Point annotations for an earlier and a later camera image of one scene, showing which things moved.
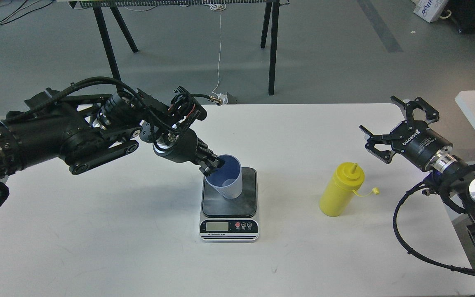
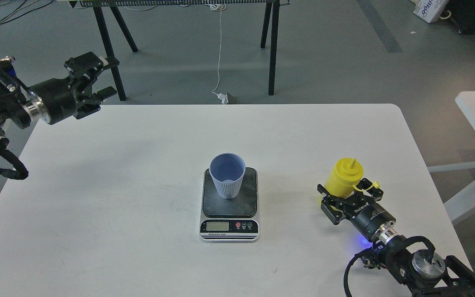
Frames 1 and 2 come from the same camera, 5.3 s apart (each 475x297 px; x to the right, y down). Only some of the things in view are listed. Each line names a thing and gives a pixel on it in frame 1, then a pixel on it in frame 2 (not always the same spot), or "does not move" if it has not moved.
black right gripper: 413,140 to 365,213
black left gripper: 184,146 to 57,95
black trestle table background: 271,11 does not move
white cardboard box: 430,10 does not move
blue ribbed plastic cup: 227,180 does not move
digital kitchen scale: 225,219 does not move
